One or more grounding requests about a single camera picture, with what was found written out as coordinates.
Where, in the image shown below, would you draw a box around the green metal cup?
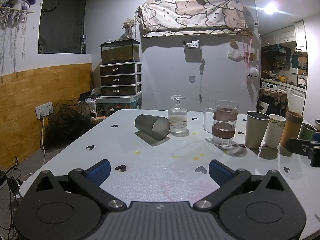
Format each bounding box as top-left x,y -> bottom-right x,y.
298,123 -> 317,141

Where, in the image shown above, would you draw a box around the brown cylindrical cup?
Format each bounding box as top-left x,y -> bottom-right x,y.
280,111 -> 303,148

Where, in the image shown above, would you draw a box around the white paper cup floral rim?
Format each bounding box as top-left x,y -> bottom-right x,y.
264,114 -> 286,148

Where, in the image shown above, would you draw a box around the grey metal cup lying sideways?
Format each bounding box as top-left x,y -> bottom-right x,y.
135,114 -> 170,141

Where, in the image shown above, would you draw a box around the glass mug with brown bands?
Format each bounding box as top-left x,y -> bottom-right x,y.
203,100 -> 239,148

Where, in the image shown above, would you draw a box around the grey metal tumbler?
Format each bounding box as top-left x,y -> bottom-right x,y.
245,111 -> 270,149

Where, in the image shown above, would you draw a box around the chair with draped brown cloth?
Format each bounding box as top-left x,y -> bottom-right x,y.
257,88 -> 289,117

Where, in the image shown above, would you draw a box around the teal painted side table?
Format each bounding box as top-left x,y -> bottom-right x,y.
95,94 -> 142,116

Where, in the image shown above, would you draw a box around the white washing machine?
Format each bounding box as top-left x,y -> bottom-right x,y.
261,81 -> 289,92

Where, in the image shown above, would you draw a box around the upside-down clear glass goblet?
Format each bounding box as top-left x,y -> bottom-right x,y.
168,95 -> 188,134

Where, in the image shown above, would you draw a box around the white plush sheep hanging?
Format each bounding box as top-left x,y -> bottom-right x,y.
247,67 -> 259,78

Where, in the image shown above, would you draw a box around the white drawer cabinet dark drawers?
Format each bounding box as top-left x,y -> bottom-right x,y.
100,62 -> 142,97

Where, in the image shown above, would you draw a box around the white hanging bag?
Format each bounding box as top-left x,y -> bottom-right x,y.
227,44 -> 243,62

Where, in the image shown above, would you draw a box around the glass fish tank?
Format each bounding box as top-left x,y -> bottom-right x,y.
100,39 -> 140,64

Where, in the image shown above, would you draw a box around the dark covered window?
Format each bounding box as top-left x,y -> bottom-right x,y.
38,0 -> 86,54

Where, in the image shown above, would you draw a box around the dried flower vase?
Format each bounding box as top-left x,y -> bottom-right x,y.
123,18 -> 137,40

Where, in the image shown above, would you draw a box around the cartoon patterned cloth cover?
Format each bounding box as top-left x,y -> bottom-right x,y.
136,0 -> 250,38

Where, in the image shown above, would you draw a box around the purple plush toy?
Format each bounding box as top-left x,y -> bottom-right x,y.
6,0 -> 36,10

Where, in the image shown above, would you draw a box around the white power cable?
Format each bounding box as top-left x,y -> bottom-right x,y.
22,116 -> 47,181

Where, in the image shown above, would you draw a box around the white wall power socket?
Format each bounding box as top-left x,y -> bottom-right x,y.
35,102 -> 53,120

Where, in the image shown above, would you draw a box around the small wall switch plate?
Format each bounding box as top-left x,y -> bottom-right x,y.
189,76 -> 196,83

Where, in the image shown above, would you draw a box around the small wall organiser box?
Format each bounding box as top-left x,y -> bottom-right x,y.
183,40 -> 199,50

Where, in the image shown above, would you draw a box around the macrame wall hanging shelf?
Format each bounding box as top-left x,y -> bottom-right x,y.
1,0 -> 33,75

